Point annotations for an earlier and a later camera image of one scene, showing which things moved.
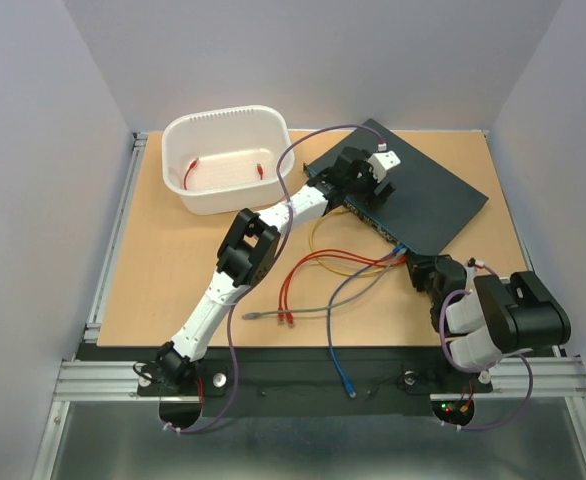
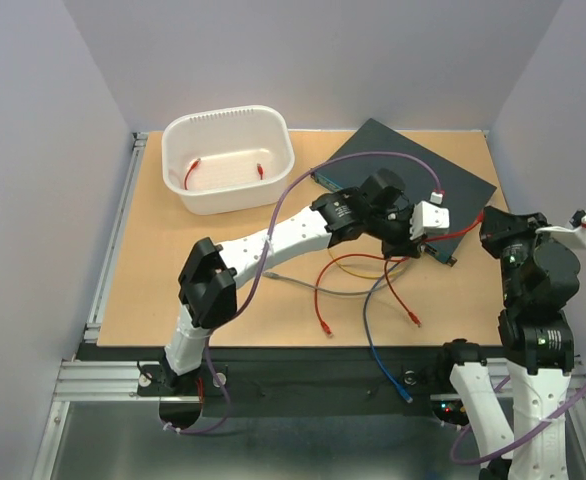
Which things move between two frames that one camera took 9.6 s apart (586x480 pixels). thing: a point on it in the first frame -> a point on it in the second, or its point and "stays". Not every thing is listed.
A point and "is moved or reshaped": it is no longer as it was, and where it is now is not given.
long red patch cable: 194,163 stays
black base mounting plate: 311,381 stays
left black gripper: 370,197 -> 405,246
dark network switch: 428,202 is moved or reshaped
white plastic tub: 223,160 stays
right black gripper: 418,264 -> 498,225
